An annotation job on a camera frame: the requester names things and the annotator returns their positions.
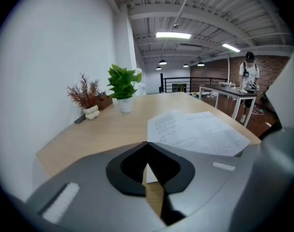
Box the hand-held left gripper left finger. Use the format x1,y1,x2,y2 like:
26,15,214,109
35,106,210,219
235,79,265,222
26,141,167,232

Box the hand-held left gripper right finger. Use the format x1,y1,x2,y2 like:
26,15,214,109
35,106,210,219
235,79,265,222
148,141,255,232

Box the yellow and white book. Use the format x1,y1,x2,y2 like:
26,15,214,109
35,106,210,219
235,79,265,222
147,110,251,184

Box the light wooden table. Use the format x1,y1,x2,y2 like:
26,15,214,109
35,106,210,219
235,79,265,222
36,92,262,178

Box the brown wooden planter box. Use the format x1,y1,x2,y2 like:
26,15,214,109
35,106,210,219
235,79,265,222
96,92,113,111

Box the black table white legs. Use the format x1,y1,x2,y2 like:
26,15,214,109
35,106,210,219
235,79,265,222
199,82,258,128

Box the brown dried plant white vase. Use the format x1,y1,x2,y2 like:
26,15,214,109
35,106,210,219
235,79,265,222
66,72,101,120

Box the black metal railing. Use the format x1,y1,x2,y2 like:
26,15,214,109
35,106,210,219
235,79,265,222
159,73,229,94

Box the green potted plant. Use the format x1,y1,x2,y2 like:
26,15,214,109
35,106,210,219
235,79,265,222
106,63,143,114

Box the white water dispenser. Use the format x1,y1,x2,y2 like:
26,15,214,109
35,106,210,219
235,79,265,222
136,68,147,96

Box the short ceiling light panel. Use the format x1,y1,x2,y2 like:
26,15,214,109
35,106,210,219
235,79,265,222
221,43,241,52

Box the long ceiling light panel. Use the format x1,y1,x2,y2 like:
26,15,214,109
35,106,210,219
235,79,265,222
156,32,191,40

